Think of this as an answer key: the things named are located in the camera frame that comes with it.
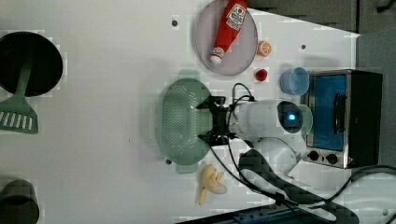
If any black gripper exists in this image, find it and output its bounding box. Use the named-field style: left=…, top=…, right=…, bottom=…
left=196, top=96, right=235, bottom=147

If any green plastic strainer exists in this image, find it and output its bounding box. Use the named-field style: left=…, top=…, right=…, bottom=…
left=156, top=69, right=212, bottom=175

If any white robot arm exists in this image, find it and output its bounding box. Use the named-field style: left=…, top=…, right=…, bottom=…
left=197, top=95, right=360, bottom=224

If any peeled toy banana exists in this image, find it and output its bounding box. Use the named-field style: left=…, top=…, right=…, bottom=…
left=198, top=164, right=227, bottom=205

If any grey round plate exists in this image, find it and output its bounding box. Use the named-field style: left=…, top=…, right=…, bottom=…
left=193, top=0, right=258, bottom=76

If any small red toy fruit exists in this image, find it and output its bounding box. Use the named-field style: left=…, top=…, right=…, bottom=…
left=255, top=69, right=268, bottom=82

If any orange toy fruit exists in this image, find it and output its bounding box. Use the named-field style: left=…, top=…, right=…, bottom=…
left=257, top=41, right=272, bottom=57

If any blue plastic cup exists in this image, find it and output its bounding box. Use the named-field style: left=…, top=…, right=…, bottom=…
left=279, top=67, right=310, bottom=96

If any green plastic mug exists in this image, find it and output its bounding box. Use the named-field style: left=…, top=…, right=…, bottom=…
left=298, top=105, right=313, bottom=136

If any red ketchup bottle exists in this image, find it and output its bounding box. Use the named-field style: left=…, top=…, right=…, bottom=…
left=210, top=0, right=248, bottom=64

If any silver black toaster oven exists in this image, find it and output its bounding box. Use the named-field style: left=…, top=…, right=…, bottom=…
left=302, top=69, right=383, bottom=169

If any green slotted spatula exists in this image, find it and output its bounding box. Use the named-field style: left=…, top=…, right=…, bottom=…
left=0, top=62, right=38, bottom=134

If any black round pan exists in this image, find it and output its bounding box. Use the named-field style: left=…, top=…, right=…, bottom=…
left=0, top=32, right=64, bottom=97

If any dark grey pot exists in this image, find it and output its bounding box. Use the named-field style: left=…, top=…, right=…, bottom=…
left=0, top=179, right=40, bottom=224

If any black cable loop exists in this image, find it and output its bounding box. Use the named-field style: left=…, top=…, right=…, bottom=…
left=229, top=82, right=256, bottom=108

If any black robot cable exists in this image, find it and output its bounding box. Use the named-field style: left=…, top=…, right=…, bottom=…
left=208, top=138, right=396, bottom=209

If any blue metal frame rail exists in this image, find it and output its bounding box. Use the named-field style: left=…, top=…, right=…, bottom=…
left=177, top=205, right=320, bottom=224

